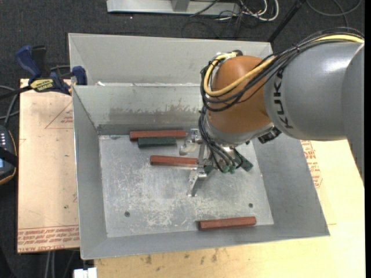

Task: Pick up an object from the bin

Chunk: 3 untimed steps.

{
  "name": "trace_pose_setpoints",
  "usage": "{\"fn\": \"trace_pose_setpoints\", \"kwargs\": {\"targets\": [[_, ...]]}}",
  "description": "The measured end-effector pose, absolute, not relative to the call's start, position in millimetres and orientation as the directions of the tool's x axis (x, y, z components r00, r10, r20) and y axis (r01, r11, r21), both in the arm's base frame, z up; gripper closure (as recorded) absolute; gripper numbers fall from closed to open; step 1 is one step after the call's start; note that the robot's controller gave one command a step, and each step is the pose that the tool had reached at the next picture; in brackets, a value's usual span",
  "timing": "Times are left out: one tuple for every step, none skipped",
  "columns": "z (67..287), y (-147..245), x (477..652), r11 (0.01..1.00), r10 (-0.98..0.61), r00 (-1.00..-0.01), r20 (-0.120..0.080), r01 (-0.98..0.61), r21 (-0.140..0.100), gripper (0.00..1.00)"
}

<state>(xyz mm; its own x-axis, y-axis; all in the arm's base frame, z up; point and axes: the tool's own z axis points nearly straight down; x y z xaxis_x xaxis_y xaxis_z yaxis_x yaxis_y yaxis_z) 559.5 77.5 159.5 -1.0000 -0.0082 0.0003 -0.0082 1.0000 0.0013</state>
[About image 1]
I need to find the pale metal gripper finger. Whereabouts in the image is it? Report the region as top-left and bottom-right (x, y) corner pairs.
(179, 128), (203, 156)
(187, 168), (208, 198)

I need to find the red-brown flat block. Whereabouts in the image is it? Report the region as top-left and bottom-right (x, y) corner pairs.
(198, 216), (257, 231)
(150, 155), (199, 167)
(129, 129), (187, 141)

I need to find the dark green flat block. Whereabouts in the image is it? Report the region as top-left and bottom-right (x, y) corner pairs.
(137, 137), (177, 148)

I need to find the grey metal bin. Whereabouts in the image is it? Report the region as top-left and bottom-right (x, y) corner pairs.
(68, 32), (330, 260)

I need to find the brown cardboard board, red print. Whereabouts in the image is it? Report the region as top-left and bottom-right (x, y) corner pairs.
(17, 78), (337, 254)

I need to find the black cylinder on white bracket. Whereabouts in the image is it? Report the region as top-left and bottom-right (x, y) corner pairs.
(257, 125), (282, 145)

